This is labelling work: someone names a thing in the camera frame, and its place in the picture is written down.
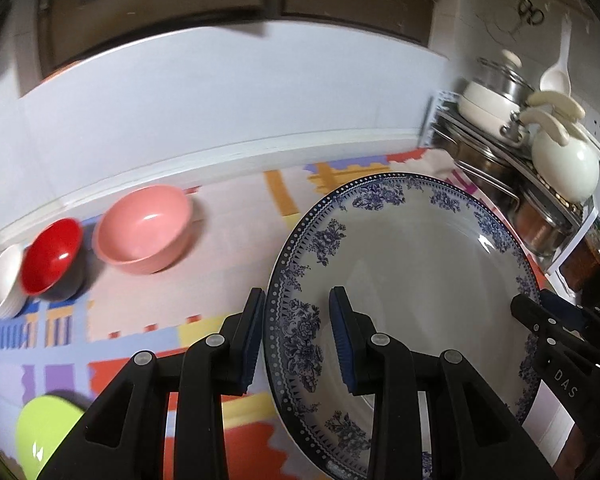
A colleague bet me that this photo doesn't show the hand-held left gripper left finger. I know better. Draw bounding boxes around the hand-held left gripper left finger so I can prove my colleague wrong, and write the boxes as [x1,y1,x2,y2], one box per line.
[35,287,267,480]

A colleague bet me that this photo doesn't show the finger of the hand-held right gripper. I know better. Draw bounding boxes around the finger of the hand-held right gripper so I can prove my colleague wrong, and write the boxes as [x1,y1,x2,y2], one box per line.
[540,290,600,351]
[511,294,600,368]

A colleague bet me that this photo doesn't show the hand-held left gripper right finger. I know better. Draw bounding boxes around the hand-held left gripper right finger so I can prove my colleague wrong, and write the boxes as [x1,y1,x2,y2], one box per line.
[328,286,556,480]

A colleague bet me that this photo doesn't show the large blue floral plate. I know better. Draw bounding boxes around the large blue floral plate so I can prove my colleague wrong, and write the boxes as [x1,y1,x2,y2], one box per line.
[263,172,542,480]

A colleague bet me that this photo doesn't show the red and black bowl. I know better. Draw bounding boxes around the red and black bowl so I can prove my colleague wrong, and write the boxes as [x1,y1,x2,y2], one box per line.
[20,217,86,303]

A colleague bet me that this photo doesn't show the green plate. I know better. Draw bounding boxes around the green plate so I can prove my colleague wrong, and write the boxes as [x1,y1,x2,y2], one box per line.
[15,395,88,480]

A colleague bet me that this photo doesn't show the white bowl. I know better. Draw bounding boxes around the white bowl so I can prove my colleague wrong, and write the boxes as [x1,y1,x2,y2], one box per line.
[0,245,28,318]

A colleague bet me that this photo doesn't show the glass jar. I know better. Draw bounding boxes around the glass jar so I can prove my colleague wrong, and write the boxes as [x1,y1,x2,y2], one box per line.
[562,220,600,292]

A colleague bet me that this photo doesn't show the white stand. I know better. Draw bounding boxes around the white stand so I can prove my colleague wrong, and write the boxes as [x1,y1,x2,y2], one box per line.
[545,200,600,276]

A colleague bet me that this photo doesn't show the copper tinted steel pot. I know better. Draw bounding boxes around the copper tinted steel pot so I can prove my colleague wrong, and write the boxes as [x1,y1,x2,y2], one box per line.
[510,182,581,256]

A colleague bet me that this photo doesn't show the colourful patterned mat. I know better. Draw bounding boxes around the colourful patterned mat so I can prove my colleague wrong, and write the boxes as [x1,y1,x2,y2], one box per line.
[0,149,581,480]

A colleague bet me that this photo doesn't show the cream ceramic pot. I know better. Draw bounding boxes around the cream ceramic pot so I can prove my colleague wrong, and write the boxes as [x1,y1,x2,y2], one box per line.
[522,91,600,202]

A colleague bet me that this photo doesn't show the metal pot rack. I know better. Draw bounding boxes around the metal pot rack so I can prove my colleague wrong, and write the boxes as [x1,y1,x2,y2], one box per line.
[430,110,593,261]

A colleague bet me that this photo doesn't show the large steel pot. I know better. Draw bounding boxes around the large steel pot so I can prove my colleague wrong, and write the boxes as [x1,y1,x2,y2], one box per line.
[437,130,523,211]

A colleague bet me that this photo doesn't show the pink bowl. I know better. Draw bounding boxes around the pink bowl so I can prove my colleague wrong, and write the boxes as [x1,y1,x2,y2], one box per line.
[92,185,193,276]

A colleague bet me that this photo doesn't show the white pan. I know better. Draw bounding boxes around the white pan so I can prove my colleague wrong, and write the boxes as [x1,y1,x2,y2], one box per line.
[457,80,531,146]

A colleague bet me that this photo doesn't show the white plastic lattice panel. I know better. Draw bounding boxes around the white plastic lattice panel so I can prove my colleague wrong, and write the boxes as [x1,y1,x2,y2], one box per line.
[420,90,461,148]

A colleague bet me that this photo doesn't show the steel pot with lid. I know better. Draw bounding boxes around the steel pot with lid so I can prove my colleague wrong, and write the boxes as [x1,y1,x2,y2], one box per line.
[477,50,531,106]

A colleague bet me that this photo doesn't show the white plastic spoon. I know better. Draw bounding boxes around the white plastic spoon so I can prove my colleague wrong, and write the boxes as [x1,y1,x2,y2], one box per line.
[540,15,573,96]

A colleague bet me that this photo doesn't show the black scissors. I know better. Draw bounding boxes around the black scissors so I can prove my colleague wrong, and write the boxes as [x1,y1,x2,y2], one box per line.
[517,0,546,28]

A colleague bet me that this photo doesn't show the white wall socket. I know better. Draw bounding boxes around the white wall socket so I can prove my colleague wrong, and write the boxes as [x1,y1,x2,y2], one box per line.
[582,110,600,144]

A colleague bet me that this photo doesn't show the dark wooden window frame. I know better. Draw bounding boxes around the dark wooden window frame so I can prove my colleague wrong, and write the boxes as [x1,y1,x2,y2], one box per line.
[35,0,433,78]

